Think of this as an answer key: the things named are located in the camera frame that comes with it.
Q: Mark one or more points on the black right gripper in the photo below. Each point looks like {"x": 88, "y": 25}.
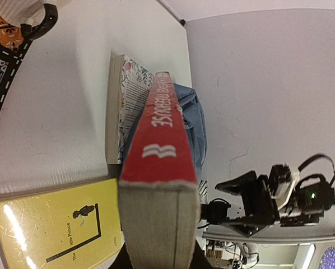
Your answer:
{"x": 312, "y": 196}

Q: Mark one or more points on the red floral book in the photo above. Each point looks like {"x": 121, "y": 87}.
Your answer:
{"x": 158, "y": 196}

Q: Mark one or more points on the blue grey backpack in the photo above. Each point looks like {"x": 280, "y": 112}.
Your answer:
{"x": 195, "y": 126}

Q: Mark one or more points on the yellow book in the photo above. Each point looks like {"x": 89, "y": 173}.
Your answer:
{"x": 72, "y": 227}

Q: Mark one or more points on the white floral notebook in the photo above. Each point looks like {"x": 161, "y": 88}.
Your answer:
{"x": 128, "y": 89}

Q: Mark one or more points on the white ribbed mug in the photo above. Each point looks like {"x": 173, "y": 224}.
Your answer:
{"x": 34, "y": 18}

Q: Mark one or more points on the patterned patchwork placemat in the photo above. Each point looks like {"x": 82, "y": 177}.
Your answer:
{"x": 13, "y": 48}

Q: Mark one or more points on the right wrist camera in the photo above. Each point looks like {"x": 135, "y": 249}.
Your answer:
{"x": 281, "y": 183}

